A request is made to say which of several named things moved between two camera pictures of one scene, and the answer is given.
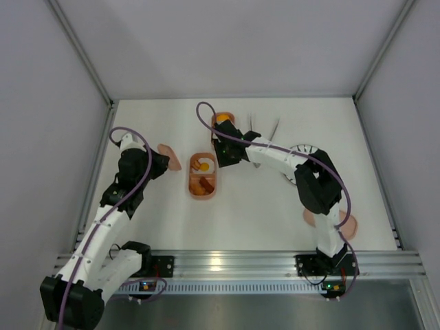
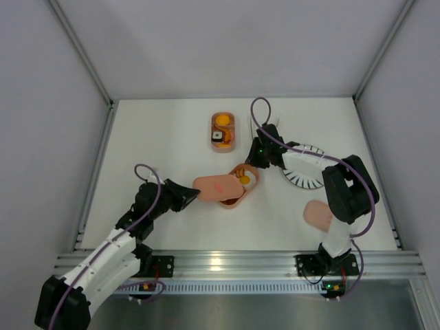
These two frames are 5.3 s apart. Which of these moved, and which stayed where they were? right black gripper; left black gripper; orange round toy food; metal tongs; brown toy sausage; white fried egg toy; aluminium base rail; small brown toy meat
Moved: white fried egg toy; small brown toy meat; left black gripper; right black gripper; brown toy sausage
Stayed: orange round toy food; metal tongs; aluminium base rail
